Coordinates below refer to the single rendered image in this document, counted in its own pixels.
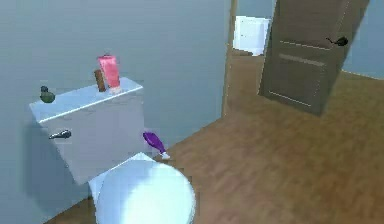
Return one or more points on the purple toilet brush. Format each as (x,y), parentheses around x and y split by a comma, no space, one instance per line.
(154,142)

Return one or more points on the pink tube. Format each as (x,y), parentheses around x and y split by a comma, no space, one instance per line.
(110,71)

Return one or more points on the white toilet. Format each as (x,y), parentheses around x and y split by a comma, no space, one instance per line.
(100,126)

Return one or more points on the brown small cylinder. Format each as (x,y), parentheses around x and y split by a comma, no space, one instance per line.
(99,81)

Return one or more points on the white cabinet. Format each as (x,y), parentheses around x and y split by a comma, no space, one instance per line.
(250,33)

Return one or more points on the brown room door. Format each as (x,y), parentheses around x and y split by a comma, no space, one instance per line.
(306,56)

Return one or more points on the dark green round bottle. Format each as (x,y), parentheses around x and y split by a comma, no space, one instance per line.
(47,96)

